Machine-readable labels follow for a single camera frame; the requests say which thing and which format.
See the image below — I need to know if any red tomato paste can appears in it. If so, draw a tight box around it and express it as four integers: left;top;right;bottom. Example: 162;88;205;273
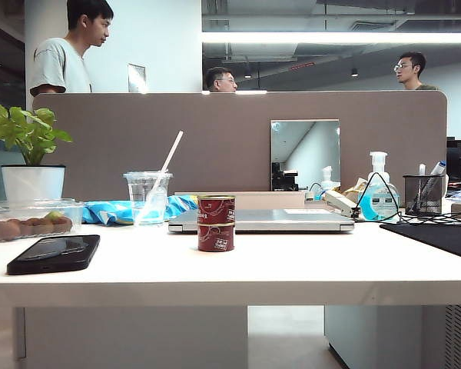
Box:
197;221;236;253
197;194;237;226

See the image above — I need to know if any beige desk riser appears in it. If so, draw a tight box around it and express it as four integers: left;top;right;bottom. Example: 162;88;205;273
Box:
174;191;327;211

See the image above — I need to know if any brown desk divider panel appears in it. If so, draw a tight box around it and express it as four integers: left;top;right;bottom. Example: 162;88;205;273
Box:
32;90;449;216

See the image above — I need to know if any white drinking straw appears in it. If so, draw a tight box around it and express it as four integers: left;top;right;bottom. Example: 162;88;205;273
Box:
136;130;184;226

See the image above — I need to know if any silver Dell laptop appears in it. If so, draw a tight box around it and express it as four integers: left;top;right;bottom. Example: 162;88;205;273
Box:
167;208;356;234

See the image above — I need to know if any square mirror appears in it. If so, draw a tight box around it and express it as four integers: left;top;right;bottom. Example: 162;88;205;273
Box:
270;118;342;192

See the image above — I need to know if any clear plastic cup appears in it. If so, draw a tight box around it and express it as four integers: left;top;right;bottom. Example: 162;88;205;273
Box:
122;171;174;227

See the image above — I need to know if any seated man with glasses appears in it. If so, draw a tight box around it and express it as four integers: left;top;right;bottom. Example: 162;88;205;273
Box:
201;66;239;95

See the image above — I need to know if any white stapler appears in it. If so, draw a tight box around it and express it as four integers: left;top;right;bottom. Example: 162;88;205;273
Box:
324;189;361;221

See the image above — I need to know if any golden snack bag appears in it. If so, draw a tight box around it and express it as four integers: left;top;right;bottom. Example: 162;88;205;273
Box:
340;176;372;197

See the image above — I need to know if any blue snack bag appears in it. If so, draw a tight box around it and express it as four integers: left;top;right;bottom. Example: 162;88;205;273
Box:
80;194;199;226

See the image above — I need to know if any blue hand sanitizer bottle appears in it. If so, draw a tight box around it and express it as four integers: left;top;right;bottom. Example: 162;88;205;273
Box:
357;151;401;222

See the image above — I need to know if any ceiling light strip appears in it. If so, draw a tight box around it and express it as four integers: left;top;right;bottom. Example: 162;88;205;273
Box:
201;31;461;45

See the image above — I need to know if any black smartphone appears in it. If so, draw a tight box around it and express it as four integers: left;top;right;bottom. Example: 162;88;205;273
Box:
6;234;101;276

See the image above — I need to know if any black mesh pen holder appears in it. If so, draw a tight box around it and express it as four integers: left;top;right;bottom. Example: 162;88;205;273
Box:
402;174;446;217

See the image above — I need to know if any green plant in white pot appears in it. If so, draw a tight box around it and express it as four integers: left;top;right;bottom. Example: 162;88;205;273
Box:
0;104;74;204

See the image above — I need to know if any clear plastic fruit box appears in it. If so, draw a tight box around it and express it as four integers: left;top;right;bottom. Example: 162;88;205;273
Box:
0;198;86;243

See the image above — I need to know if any man in grey t-shirt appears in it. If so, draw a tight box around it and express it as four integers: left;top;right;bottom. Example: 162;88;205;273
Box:
29;0;115;97

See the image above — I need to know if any black mouse pad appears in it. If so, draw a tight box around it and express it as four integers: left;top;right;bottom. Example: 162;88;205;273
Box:
379;222;461;262

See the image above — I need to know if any man in dark shirt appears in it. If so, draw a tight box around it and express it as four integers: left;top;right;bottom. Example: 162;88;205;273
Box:
393;52;439;91

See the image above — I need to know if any black office chair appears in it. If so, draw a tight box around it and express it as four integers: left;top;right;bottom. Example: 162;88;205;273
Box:
445;138;461;181

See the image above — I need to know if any white desk leg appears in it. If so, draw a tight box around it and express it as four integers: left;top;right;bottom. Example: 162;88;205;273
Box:
11;306;27;361

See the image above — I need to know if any white wall notice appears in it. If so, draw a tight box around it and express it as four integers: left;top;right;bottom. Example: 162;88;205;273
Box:
128;63;147;93

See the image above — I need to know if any black desk cable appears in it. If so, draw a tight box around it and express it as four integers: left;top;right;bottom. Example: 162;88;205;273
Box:
353;171;461;228

